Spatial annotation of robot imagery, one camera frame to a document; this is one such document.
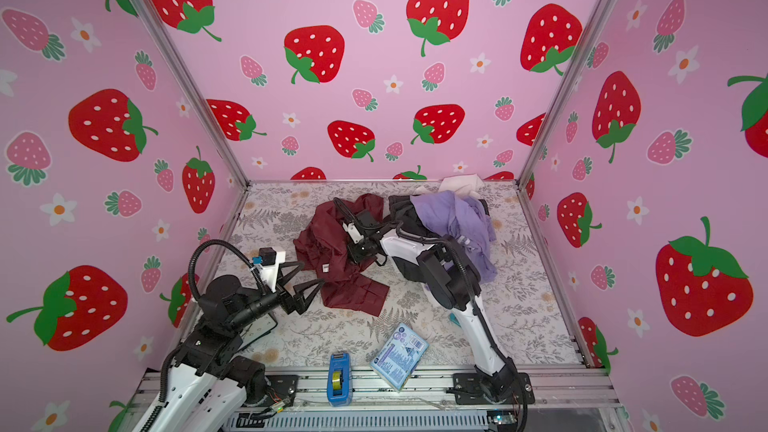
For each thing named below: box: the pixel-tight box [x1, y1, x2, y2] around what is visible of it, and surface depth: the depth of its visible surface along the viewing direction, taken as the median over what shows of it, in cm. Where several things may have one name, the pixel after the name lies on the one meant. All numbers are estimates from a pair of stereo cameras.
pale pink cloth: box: [438, 173, 485, 201], surface depth 122 cm
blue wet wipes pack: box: [370, 322, 430, 392], surface depth 76 cm
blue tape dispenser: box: [327, 353, 353, 407], surface depth 73 cm
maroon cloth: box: [293, 193, 391, 317], surface depth 93 cm
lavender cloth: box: [410, 190, 497, 283], surface depth 96 cm
